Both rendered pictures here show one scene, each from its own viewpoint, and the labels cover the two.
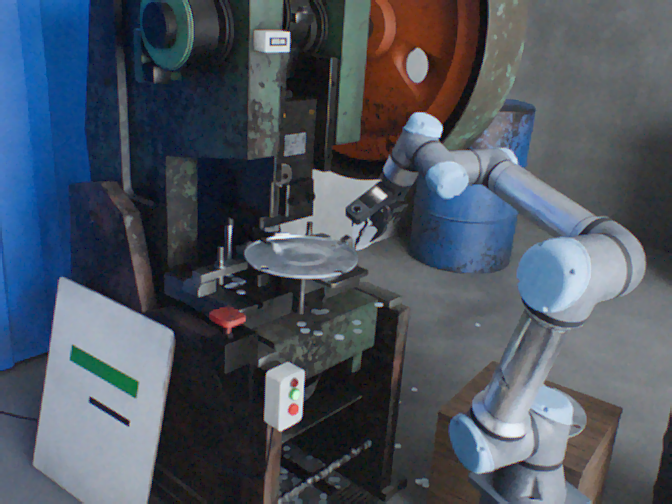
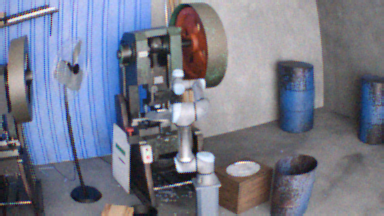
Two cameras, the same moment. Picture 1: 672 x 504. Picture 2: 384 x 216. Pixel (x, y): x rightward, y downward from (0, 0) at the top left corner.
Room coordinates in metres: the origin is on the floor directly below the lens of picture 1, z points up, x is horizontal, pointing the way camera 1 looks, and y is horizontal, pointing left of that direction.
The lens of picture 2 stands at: (-1.09, -1.53, 1.77)
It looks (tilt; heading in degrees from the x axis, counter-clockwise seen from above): 16 degrees down; 26
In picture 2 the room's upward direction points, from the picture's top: 3 degrees counter-clockwise
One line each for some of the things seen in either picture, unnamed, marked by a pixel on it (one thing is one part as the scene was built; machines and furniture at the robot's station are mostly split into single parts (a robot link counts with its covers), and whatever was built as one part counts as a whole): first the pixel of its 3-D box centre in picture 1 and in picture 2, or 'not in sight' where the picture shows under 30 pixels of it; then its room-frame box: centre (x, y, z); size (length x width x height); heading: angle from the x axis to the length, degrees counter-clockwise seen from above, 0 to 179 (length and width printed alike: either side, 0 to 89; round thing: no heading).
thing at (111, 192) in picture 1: (153, 366); (128, 148); (1.69, 0.49, 0.45); 0.92 x 0.12 x 0.90; 50
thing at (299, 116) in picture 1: (282, 151); (156, 82); (1.78, 0.18, 1.04); 0.17 x 0.15 x 0.30; 50
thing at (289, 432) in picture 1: (259, 394); (162, 162); (1.81, 0.21, 0.31); 0.43 x 0.42 x 0.01; 140
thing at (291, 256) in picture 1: (301, 255); (162, 115); (1.72, 0.11, 0.78); 0.29 x 0.29 x 0.01
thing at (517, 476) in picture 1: (532, 467); (205, 176); (1.31, -0.44, 0.50); 0.15 x 0.15 x 0.10
